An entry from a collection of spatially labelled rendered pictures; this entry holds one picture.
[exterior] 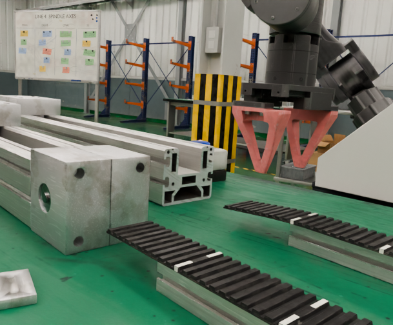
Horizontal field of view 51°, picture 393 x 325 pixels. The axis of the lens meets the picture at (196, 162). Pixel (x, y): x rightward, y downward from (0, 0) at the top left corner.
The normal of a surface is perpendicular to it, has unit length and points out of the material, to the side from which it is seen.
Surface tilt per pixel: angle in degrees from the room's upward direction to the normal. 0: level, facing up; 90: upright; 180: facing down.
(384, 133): 90
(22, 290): 0
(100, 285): 0
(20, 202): 90
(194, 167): 90
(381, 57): 90
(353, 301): 0
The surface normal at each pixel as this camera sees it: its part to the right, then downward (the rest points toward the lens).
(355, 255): -0.74, 0.07
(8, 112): 0.67, 0.17
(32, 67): -0.36, 0.14
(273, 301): 0.06, -0.98
